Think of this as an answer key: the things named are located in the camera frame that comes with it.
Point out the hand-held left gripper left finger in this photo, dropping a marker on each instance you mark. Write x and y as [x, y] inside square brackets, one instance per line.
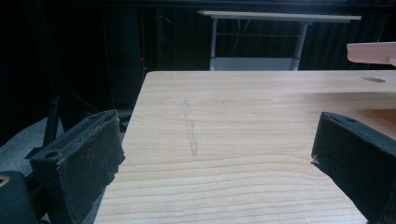
[84, 161]

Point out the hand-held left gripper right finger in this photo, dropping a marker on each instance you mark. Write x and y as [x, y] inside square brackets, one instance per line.
[358, 161]

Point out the black metal stand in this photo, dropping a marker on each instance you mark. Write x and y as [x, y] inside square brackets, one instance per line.
[56, 105]

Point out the white metal-framed table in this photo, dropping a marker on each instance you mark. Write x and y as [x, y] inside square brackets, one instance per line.
[264, 37]

